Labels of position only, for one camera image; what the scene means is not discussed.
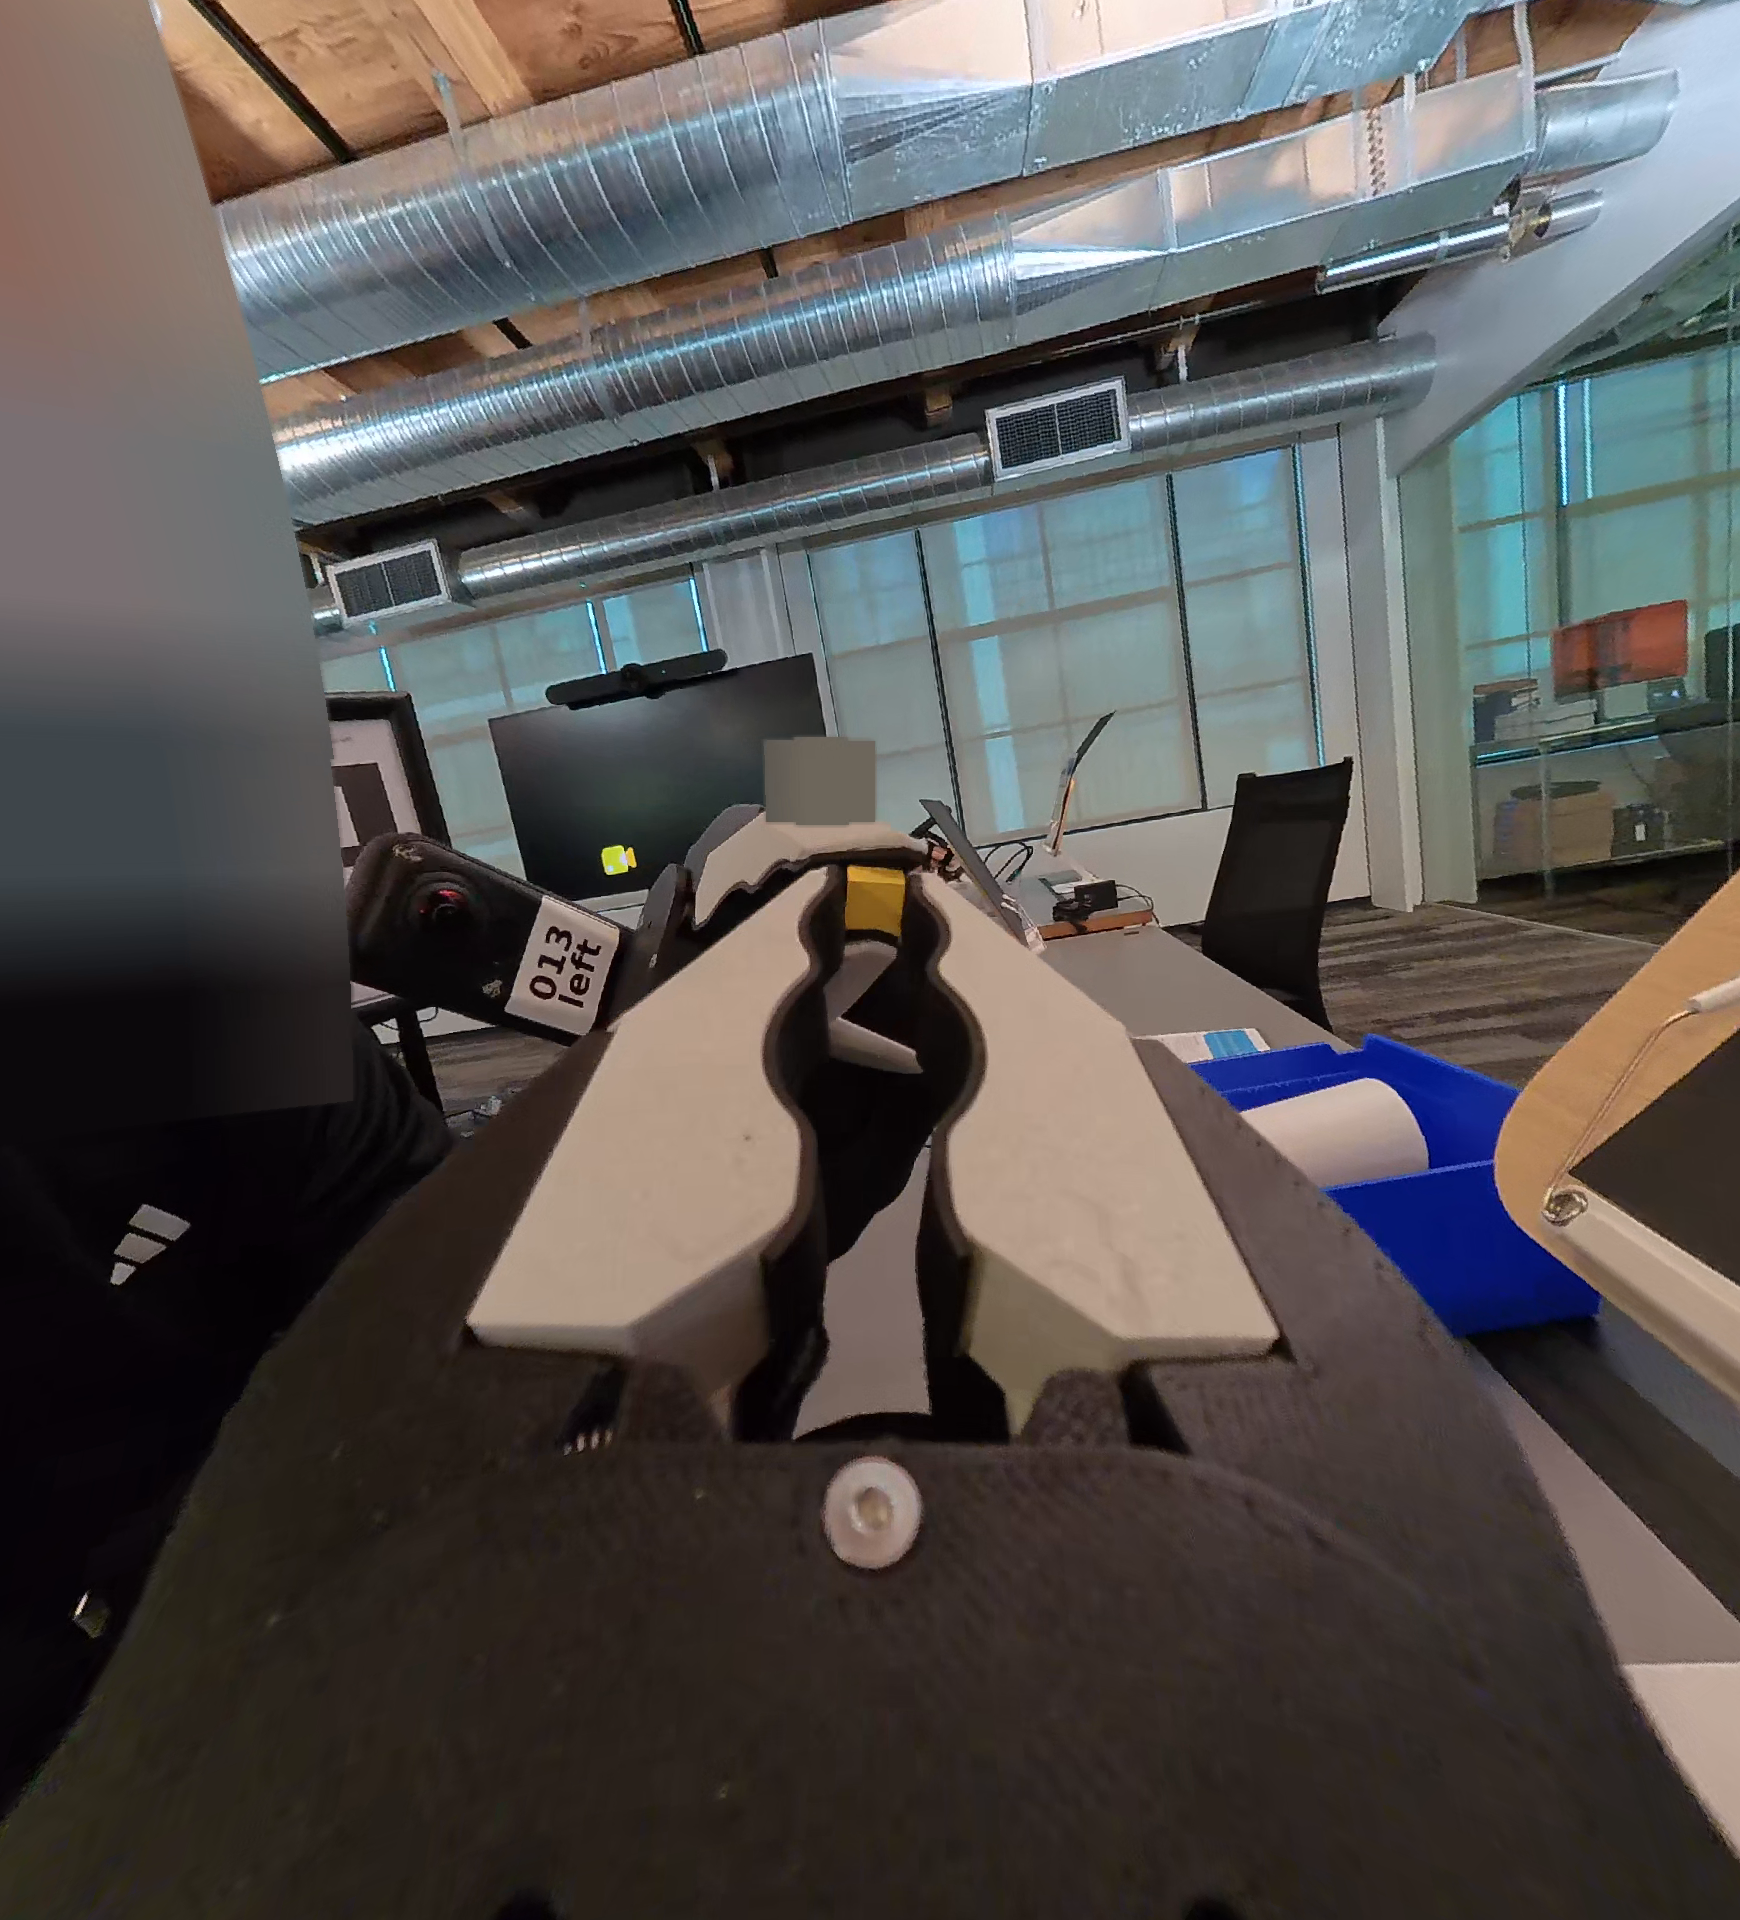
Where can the white air vent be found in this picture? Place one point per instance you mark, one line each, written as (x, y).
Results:
(1058, 429)
(388, 583)

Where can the spiral metal duct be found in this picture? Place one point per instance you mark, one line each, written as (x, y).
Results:
(658, 372)
(749, 513)
(505, 209)

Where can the black camera bar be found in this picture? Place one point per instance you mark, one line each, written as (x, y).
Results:
(633, 682)

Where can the white frame bar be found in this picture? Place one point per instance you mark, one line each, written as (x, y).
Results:
(1712, 1306)

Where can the person's black jacket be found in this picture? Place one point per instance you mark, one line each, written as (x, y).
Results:
(56, 1352)

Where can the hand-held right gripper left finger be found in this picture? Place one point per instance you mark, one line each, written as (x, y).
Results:
(650, 1187)

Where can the black wall screen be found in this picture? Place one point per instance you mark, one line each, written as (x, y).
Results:
(658, 794)

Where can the small yellow part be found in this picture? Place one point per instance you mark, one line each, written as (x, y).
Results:
(874, 900)

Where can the black office chair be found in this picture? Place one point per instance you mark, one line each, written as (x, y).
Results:
(1276, 870)

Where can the thin grey panel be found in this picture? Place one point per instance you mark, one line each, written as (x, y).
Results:
(977, 870)

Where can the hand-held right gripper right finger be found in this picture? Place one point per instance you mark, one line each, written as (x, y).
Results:
(1111, 1187)

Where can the person's left hand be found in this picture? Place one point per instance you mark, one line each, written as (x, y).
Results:
(874, 1157)

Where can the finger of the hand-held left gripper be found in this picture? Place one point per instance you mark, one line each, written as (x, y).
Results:
(863, 1034)
(762, 856)

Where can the small black device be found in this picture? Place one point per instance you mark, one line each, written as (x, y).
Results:
(1086, 899)

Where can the white paper roll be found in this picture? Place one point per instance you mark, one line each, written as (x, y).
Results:
(1333, 1131)

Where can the angled desk lamp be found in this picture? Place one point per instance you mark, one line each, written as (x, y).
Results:
(1086, 753)

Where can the blue white pamphlet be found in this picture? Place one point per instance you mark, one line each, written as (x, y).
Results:
(1205, 1051)

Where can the black white marker board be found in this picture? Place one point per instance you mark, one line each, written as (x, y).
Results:
(373, 794)

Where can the blue plastic bin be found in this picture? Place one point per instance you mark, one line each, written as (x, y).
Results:
(1454, 1232)

